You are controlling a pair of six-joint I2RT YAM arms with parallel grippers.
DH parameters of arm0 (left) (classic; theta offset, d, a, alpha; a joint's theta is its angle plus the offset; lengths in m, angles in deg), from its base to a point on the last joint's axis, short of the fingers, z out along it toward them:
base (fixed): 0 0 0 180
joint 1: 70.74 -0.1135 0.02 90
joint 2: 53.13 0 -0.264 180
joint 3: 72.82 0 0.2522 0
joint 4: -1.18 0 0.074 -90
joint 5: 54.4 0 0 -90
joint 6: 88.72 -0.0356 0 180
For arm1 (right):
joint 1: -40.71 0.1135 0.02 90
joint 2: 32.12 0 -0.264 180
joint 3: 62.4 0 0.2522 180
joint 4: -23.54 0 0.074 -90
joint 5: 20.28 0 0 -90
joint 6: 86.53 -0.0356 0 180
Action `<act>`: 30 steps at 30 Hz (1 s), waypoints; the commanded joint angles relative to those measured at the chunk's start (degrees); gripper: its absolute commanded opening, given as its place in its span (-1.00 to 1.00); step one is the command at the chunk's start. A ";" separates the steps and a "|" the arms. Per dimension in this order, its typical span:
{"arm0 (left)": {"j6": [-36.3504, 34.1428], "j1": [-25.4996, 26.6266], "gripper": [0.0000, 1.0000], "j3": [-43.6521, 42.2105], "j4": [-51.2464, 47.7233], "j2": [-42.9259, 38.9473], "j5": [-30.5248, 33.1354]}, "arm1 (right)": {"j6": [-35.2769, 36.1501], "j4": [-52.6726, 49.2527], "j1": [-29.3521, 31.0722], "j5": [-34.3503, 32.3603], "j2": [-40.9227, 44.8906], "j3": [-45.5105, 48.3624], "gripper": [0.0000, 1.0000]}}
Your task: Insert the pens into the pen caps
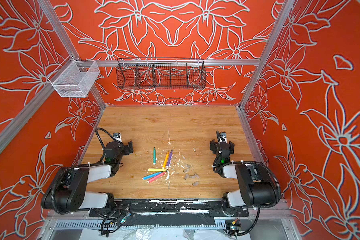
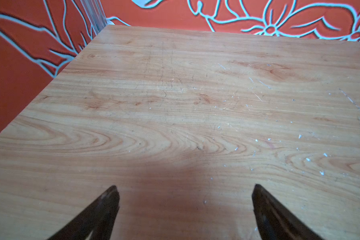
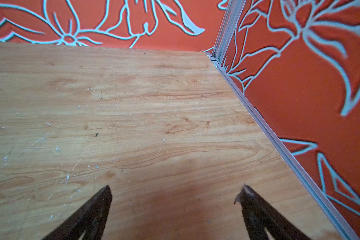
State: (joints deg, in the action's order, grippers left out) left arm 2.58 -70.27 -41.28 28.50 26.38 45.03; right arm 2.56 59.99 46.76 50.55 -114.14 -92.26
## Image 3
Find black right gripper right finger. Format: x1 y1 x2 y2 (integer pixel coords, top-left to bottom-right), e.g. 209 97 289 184
235 185 309 240

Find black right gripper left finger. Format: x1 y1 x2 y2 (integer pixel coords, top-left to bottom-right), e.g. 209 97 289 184
44 185 113 240

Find aluminium frame rails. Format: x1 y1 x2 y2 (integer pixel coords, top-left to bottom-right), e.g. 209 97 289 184
208 1 359 240

